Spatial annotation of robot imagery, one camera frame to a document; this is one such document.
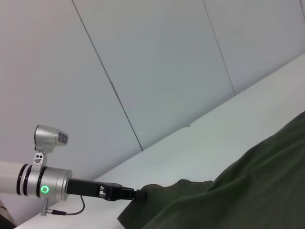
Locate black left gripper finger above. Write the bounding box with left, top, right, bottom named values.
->
left=105, top=185, right=148, bottom=202

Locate dark green FREE t-shirt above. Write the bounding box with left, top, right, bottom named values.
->
left=117, top=111, right=305, bottom=229

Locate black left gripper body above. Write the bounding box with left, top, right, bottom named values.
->
left=66, top=178, right=122, bottom=200

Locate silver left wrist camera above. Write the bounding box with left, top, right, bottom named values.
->
left=33, top=124, right=70, bottom=167

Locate left arm cable with plug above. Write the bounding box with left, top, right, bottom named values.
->
left=40, top=195, right=86, bottom=217

